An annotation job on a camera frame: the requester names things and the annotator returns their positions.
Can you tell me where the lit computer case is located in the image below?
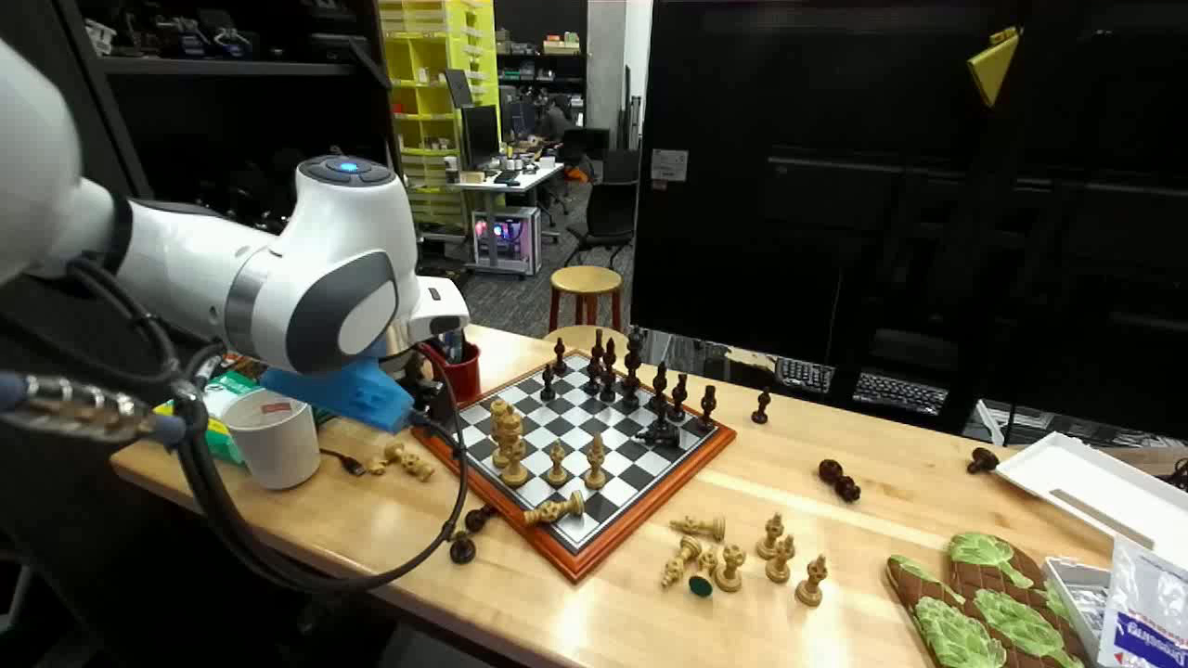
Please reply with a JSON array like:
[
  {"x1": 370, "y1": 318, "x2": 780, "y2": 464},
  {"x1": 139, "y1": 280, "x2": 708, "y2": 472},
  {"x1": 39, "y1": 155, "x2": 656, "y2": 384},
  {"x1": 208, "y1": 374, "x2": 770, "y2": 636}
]
[{"x1": 469, "y1": 206, "x2": 547, "y2": 280}]

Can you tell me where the yellow bin rack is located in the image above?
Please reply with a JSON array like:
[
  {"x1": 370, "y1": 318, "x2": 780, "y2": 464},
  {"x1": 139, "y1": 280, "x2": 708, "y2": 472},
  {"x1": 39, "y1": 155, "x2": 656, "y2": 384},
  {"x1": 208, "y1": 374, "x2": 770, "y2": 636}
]
[{"x1": 370, "y1": 0, "x2": 506, "y2": 238}]

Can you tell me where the green wipes packet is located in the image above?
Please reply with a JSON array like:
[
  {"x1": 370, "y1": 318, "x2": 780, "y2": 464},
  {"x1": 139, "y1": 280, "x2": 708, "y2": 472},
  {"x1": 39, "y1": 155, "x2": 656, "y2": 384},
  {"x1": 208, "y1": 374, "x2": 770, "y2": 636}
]
[{"x1": 151, "y1": 368, "x2": 273, "y2": 467}]

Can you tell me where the wooden framed chessboard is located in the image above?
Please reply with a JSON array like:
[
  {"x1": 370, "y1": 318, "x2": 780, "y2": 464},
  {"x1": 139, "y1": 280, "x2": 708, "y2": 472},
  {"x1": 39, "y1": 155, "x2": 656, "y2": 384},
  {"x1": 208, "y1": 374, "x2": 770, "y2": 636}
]
[{"x1": 407, "y1": 348, "x2": 740, "y2": 588}]

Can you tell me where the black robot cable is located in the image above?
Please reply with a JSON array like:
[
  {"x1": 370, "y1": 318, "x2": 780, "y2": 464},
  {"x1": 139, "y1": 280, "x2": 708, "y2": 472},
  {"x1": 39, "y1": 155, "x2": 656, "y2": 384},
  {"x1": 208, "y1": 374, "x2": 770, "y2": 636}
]
[{"x1": 0, "y1": 254, "x2": 477, "y2": 597}]

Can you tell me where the white desk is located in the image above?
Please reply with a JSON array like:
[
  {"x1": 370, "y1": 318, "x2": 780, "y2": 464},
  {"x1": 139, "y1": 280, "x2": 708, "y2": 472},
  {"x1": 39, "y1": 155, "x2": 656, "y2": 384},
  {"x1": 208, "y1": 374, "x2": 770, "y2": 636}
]
[{"x1": 449, "y1": 155, "x2": 567, "y2": 202}]

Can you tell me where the small black cord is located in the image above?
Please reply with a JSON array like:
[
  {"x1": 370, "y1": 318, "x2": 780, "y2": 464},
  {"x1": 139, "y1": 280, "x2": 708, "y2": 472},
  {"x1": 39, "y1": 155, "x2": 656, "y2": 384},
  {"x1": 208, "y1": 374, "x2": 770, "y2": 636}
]
[{"x1": 317, "y1": 444, "x2": 367, "y2": 480}]

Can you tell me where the yellow triangular sign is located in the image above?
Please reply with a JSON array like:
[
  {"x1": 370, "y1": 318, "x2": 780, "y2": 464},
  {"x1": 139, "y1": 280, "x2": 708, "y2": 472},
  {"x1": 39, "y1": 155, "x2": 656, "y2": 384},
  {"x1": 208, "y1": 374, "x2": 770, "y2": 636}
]
[{"x1": 967, "y1": 25, "x2": 1025, "y2": 113}]

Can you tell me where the clear plastic container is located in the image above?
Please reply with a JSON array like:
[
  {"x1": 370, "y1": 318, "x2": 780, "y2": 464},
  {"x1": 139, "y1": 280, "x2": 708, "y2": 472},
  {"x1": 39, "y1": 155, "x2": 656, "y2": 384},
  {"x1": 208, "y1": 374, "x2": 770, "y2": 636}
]
[{"x1": 1039, "y1": 553, "x2": 1116, "y2": 660}]

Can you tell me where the white foam tray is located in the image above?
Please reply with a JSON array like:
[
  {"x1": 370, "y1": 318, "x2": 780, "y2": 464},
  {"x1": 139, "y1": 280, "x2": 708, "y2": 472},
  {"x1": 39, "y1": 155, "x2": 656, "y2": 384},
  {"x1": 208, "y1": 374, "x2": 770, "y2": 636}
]
[{"x1": 990, "y1": 428, "x2": 1188, "y2": 571}]

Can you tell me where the brown green oven mitt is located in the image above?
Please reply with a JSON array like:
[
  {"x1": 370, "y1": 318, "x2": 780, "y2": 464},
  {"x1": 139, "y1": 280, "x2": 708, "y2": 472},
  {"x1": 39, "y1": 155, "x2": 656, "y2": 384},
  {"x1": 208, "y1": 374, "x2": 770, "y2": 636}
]
[
  {"x1": 942, "y1": 531, "x2": 1097, "y2": 668},
  {"x1": 883, "y1": 553, "x2": 1013, "y2": 668}
]

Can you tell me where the red pen cup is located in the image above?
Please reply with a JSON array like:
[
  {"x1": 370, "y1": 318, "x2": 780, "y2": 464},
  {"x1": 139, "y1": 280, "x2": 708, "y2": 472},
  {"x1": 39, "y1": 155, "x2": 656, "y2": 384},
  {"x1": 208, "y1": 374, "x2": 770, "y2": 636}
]
[{"x1": 438, "y1": 341, "x2": 487, "y2": 410}]

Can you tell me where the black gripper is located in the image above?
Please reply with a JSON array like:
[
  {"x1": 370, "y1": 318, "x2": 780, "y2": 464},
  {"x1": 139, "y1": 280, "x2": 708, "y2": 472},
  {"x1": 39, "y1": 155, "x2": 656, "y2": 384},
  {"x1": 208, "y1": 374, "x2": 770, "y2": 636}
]
[{"x1": 399, "y1": 348, "x2": 456, "y2": 432}]

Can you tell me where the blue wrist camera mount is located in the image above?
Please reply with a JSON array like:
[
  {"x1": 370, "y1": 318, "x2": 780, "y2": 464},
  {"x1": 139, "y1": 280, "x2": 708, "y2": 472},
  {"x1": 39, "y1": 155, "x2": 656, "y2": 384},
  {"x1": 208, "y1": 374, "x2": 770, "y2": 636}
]
[{"x1": 259, "y1": 355, "x2": 417, "y2": 436}]

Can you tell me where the large black cabinet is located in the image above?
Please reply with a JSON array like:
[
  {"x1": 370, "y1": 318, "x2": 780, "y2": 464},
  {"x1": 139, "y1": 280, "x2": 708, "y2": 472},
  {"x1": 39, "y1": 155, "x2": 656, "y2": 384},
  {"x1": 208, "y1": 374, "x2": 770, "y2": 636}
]
[{"x1": 628, "y1": 0, "x2": 1188, "y2": 437}]

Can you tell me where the black shelf rack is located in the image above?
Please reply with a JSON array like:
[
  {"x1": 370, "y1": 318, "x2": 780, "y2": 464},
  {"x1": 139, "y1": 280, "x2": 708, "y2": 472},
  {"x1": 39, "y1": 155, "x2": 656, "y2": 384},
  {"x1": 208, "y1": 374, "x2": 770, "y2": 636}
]
[{"x1": 51, "y1": 0, "x2": 402, "y2": 254}]

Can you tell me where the clear bag with blue print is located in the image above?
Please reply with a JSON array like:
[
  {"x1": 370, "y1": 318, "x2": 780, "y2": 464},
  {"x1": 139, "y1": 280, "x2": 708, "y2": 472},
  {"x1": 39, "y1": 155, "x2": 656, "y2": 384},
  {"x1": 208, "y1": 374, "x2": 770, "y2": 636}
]
[{"x1": 1097, "y1": 536, "x2": 1188, "y2": 668}]

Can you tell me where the round wooden stool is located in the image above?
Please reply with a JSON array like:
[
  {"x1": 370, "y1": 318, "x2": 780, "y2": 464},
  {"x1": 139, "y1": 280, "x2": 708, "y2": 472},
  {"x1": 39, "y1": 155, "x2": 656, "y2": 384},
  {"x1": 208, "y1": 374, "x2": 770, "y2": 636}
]
[{"x1": 547, "y1": 264, "x2": 628, "y2": 333}]

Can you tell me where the black keyboard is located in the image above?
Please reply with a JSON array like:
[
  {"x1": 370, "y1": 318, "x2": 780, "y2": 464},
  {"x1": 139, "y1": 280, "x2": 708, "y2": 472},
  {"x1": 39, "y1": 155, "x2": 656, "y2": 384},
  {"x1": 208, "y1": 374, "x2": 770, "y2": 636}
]
[{"x1": 771, "y1": 353, "x2": 952, "y2": 421}]

